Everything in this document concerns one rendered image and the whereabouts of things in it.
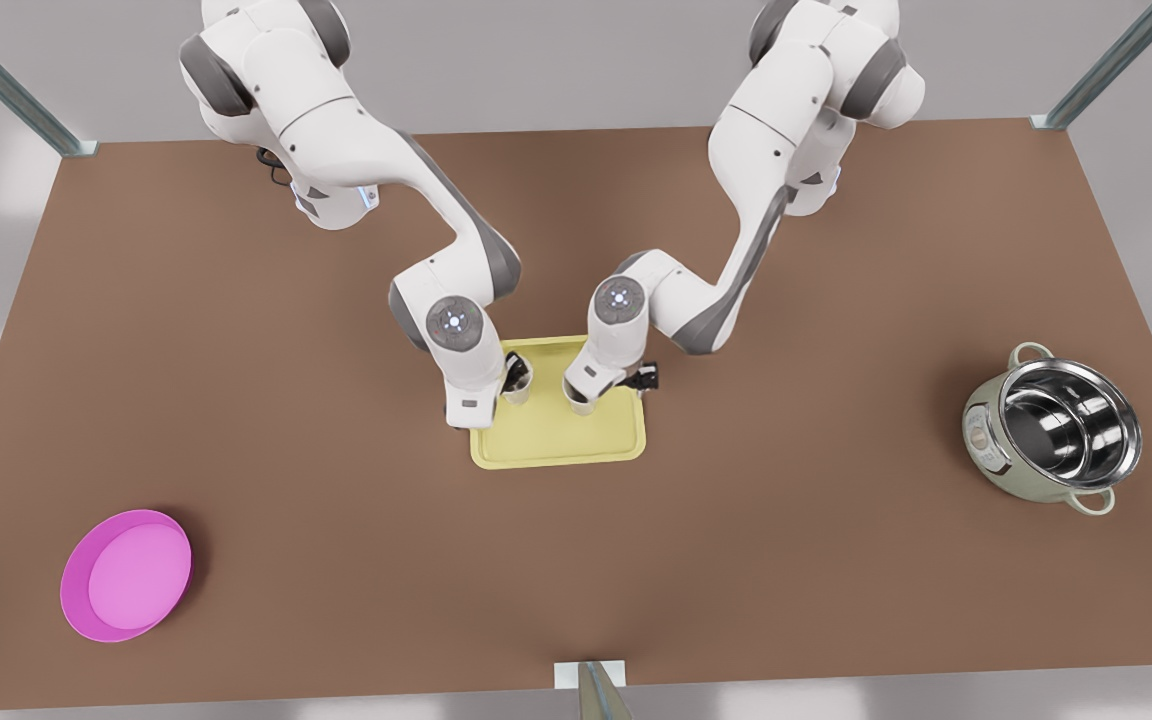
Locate black cable loop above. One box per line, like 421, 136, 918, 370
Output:
256, 147, 299, 191

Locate pink round bowl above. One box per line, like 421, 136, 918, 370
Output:
60, 509, 194, 644

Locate silver frame post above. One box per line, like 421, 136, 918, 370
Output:
0, 5, 98, 159
554, 660, 635, 720
1030, 0, 1152, 132

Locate yellow rectangular tray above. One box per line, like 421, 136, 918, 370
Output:
469, 335, 648, 471

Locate pale green steel-lined pot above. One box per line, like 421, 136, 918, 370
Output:
962, 342, 1144, 517

